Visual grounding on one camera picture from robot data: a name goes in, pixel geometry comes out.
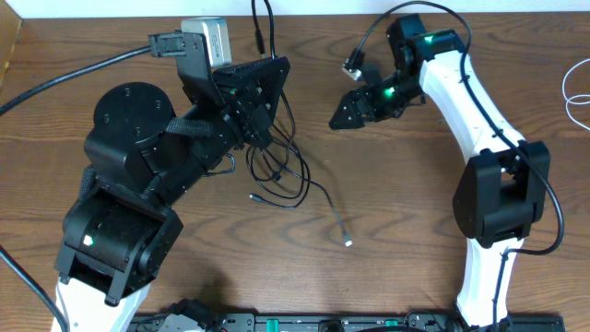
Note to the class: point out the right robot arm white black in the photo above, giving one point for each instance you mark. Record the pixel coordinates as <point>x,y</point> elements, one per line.
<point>505,183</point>

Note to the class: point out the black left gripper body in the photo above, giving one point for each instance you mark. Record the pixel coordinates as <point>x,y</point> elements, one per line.
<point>241,112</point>

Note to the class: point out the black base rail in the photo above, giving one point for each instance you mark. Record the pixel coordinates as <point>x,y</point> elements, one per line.
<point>192,315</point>

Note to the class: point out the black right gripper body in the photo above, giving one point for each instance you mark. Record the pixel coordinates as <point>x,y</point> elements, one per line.
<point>367,101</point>

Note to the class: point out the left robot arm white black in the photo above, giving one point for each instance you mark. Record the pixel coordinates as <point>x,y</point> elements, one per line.
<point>142,158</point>

